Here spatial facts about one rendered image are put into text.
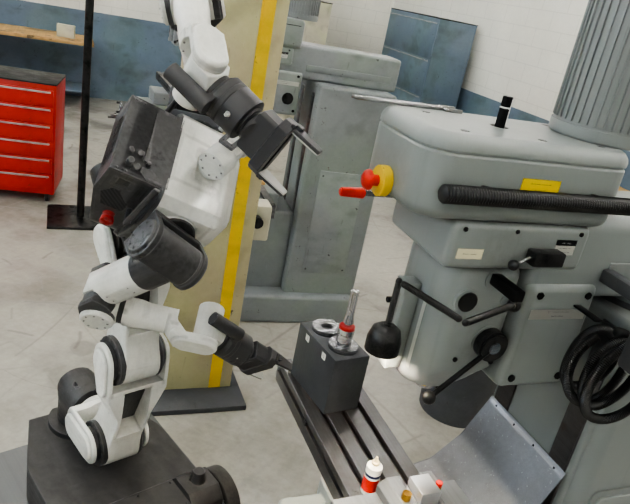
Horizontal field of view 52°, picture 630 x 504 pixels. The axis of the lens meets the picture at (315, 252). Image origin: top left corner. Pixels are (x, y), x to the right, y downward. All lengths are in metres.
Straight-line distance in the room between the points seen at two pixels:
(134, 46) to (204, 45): 8.97
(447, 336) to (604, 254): 0.38
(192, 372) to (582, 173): 2.53
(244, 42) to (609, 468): 2.10
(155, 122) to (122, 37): 8.69
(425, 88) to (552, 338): 7.25
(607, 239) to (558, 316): 0.19
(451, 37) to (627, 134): 7.29
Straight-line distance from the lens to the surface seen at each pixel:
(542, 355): 1.51
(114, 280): 1.45
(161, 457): 2.28
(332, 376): 1.85
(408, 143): 1.18
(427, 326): 1.36
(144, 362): 1.86
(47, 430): 2.39
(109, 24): 10.11
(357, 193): 1.33
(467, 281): 1.31
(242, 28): 2.87
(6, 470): 2.51
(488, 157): 1.18
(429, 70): 8.57
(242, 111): 1.16
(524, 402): 1.85
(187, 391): 3.49
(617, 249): 1.51
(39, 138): 5.72
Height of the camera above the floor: 2.07
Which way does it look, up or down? 22 degrees down
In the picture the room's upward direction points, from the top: 11 degrees clockwise
